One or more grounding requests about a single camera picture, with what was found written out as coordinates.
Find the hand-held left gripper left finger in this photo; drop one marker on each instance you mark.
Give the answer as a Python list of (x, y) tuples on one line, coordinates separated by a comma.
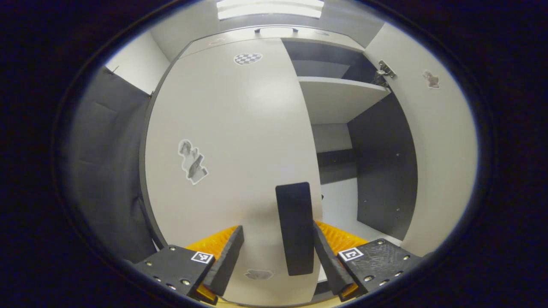
[(227, 261)]

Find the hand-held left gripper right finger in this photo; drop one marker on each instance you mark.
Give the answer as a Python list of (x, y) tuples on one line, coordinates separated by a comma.
[(329, 263)]

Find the beige double-door shoe cabinet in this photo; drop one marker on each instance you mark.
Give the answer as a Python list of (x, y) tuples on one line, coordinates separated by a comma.
[(381, 162)]

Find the beige shoe cabinet door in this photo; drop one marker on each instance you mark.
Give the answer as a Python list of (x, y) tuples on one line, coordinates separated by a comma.
[(239, 128), (441, 149)]

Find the beige cabinet shelf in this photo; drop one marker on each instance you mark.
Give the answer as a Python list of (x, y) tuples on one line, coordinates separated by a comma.
[(338, 100)]

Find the metal door hinge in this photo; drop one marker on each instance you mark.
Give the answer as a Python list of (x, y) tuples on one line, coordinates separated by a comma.
[(385, 72)]

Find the beige cabinet drawer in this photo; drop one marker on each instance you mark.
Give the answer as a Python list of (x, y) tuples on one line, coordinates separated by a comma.
[(239, 37)]

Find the black backdrop cloth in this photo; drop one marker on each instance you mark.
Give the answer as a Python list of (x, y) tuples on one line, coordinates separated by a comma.
[(107, 171)]

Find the large ceiling light panel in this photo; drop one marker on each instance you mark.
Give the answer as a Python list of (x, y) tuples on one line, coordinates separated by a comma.
[(269, 8)]

